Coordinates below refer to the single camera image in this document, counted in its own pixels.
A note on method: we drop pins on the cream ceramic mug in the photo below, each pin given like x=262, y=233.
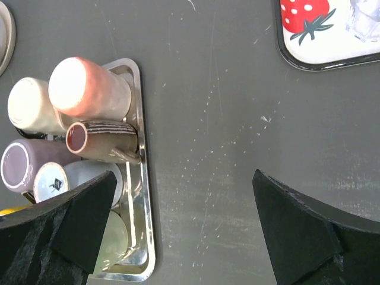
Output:
x=30, y=109

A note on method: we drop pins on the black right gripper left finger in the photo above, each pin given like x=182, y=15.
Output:
x=57, y=241

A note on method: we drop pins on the clear glass cup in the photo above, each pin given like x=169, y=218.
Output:
x=363, y=20

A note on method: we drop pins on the purple ceramic mug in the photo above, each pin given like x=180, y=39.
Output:
x=23, y=158

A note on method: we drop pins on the grey ceramic plate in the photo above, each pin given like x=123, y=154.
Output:
x=8, y=36

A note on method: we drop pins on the strawberry print white tray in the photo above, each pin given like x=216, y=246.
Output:
x=312, y=36

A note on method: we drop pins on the light grey ceramic mug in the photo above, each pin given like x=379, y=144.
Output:
x=53, y=179

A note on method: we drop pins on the yellow ceramic mug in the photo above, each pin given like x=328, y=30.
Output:
x=12, y=210

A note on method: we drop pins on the light green ceramic mug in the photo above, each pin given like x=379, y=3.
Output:
x=114, y=244

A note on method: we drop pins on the pink ceramic mug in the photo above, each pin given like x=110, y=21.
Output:
x=82, y=89

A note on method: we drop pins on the brown striped small mug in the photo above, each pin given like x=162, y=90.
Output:
x=105, y=141

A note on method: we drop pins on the silver metal tray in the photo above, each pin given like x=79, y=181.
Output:
x=135, y=205

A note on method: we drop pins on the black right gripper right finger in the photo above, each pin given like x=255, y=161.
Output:
x=311, y=242

